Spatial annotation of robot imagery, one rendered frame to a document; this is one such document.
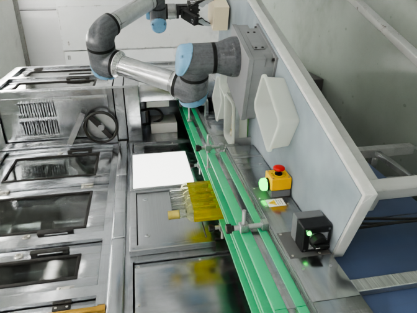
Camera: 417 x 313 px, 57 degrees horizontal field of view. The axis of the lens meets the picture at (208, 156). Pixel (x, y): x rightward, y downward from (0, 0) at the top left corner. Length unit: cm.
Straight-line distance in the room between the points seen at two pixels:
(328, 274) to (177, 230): 76
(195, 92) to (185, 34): 370
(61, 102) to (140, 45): 279
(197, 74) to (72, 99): 121
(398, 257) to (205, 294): 63
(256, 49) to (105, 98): 130
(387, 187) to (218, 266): 73
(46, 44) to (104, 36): 413
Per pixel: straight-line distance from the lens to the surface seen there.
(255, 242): 113
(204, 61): 143
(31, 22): 574
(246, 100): 144
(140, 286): 144
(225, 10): 201
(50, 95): 249
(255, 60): 135
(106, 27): 165
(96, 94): 247
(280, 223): 119
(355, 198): 96
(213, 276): 146
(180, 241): 155
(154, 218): 170
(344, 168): 99
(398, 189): 105
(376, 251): 119
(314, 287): 100
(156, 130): 265
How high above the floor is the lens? 122
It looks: 9 degrees down
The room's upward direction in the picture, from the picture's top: 95 degrees counter-clockwise
